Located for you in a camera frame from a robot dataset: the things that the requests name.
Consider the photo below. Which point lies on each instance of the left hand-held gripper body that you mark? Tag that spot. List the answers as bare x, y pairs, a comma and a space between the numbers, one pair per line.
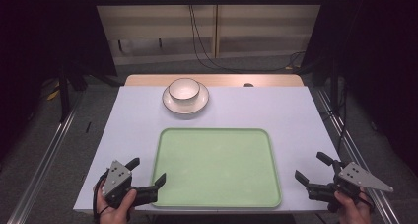
116, 179

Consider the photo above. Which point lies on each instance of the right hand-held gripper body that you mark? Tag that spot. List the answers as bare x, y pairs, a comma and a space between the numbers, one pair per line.
348, 181

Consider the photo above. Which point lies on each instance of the light green tray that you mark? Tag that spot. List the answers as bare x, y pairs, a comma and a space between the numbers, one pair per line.
217, 168

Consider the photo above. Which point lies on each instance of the white plate with dark rim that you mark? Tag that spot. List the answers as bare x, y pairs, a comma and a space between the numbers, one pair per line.
197, 105

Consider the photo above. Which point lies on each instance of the white bowl with dark rim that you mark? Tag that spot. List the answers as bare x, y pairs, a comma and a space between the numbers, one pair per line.
184, 89

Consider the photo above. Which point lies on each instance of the person's right hand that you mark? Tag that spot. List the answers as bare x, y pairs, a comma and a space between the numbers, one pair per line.
351, 209

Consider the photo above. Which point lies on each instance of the person's left hand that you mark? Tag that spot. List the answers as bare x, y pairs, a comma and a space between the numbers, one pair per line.
116, 210

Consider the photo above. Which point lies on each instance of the white table cover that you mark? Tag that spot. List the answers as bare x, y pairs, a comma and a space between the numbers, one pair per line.
131, 118

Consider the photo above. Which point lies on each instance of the small black floor item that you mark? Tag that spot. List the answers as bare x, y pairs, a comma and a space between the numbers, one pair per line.
88, 127

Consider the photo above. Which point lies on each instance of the black metal stand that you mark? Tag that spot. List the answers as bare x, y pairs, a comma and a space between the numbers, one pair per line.
334, 86
64, 95

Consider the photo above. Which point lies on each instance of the wooden table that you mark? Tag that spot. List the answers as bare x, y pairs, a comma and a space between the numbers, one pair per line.
217, 80

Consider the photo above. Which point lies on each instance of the black curtain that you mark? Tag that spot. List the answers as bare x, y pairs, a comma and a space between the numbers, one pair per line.
378, 53
39, 36

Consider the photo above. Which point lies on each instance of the black horizontal bar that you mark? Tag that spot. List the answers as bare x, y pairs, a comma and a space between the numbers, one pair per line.
210, 1

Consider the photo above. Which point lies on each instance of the metal floor rail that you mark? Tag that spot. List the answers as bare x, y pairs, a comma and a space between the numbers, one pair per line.
42, 164
355, 151

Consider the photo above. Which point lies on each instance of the wooden wall post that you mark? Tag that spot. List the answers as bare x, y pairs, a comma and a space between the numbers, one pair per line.
215, 23

